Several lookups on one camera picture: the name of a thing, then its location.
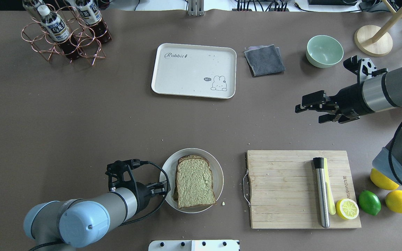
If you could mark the yellow plastic knife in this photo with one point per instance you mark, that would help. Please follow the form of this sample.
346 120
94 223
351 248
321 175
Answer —
330 198

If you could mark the yellow lemon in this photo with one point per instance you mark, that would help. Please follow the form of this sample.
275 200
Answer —
393 201
382 181

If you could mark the steel muddler black tip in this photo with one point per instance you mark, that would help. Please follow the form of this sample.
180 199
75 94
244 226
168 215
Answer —
319 166

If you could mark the cream rabbit tray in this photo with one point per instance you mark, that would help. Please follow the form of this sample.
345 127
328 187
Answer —
194 70

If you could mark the green lime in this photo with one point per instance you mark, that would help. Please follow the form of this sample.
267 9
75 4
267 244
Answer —
369 202

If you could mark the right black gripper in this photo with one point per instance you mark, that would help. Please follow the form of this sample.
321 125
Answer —
349 99

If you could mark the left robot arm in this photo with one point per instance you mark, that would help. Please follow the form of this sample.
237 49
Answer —
76 223

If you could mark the bread slice under egg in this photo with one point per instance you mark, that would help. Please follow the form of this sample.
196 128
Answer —
191 156

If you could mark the yellow lemon upper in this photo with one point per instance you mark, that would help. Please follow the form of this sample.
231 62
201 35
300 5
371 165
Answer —
382 181

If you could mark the half cut lemon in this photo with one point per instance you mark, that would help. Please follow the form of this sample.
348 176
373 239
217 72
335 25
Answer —
347 209

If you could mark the mint green bowl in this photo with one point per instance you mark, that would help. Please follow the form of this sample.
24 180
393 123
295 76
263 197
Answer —
323 51

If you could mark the lower left tea bottle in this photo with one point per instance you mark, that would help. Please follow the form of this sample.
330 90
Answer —
91 15

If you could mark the copper wire bottle rack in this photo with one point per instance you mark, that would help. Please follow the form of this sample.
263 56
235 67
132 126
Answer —
81 43

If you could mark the white round plate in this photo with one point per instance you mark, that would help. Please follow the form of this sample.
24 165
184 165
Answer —
170 167

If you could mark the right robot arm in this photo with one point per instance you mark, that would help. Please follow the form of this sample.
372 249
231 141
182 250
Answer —
376 90

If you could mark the top tea bottle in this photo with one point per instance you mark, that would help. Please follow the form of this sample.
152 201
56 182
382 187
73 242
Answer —
54 24

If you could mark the bread slice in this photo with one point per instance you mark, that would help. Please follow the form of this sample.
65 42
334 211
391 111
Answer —
195 184
191 156

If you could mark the bamboo cutting board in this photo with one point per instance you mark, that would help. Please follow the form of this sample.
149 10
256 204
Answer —
283 187

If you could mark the wooden cup stand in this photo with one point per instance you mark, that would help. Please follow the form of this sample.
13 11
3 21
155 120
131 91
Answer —
374 40

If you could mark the grey folded cloth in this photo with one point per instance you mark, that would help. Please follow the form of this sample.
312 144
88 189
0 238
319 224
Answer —
264 60

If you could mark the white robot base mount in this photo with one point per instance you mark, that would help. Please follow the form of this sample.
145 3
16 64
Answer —
195 245

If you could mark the yellow lemon lower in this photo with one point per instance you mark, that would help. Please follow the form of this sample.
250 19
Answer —
393 201

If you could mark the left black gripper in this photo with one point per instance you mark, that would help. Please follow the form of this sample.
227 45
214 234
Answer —
144 194

